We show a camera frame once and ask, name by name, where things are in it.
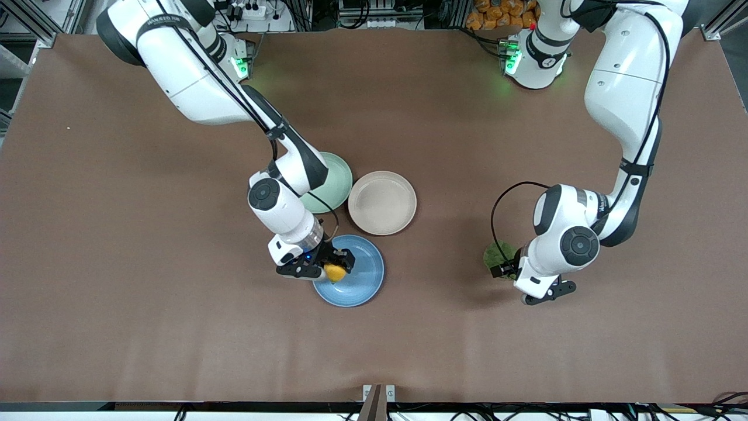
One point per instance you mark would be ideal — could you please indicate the green plate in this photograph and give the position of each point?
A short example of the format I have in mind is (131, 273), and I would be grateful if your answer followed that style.
(336, 187)

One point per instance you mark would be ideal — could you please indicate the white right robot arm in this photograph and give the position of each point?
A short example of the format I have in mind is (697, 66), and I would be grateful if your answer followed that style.
(193, 76)

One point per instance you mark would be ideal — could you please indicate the green lettuce leaf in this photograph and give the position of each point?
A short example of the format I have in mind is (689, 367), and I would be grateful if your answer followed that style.
(494, 256)

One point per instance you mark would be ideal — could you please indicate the beige plate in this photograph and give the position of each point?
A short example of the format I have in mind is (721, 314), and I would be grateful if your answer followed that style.
(383, 203)

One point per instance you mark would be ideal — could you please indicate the yellow lemon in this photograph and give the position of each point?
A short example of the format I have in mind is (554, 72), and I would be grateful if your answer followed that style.
(335, 273)

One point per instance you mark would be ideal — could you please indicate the metal bracket with screws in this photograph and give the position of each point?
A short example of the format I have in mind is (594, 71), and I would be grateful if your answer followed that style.
(378, 403)

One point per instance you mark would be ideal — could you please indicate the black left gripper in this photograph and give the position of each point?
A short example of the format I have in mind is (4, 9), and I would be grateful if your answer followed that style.
(506, 269)

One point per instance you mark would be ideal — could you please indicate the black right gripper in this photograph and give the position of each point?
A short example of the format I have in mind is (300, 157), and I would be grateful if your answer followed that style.
(328, 252)

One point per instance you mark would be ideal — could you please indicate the white power strip with plugs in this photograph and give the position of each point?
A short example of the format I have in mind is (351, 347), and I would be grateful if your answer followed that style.
(254, 9)

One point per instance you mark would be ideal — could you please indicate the blue plate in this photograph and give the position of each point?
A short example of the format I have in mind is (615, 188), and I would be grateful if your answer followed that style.
(362, 283)

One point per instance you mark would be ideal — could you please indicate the pile of orange fruits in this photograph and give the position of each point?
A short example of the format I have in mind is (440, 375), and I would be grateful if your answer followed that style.
(491, 17)

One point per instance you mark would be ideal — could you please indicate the aluminium frame profile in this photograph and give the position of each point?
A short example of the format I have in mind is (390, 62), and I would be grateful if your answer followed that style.
(724, 17)
(29, 23)

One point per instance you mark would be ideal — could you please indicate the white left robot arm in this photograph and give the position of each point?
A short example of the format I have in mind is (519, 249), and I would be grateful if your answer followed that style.
(625, 76)

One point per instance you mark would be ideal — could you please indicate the long white power strip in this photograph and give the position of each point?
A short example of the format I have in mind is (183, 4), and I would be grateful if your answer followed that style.
(380, 23)

